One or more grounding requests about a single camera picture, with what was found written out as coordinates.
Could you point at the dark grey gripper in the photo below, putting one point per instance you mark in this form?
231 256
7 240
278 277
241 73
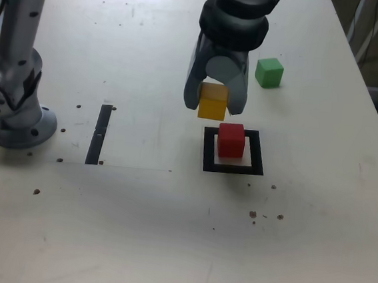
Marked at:
214 50

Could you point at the yellow cube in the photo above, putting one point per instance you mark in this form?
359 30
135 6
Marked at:
212 108

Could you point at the red cube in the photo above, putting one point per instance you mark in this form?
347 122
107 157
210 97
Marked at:
230 142

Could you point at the green cube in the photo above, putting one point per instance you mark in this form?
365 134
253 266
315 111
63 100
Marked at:
269 74

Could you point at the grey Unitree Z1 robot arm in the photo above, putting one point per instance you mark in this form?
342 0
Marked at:
18 31

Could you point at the black tape square outline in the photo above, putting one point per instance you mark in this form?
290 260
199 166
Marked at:
208 153

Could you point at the black tape strip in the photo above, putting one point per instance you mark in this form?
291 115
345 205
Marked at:
98 133

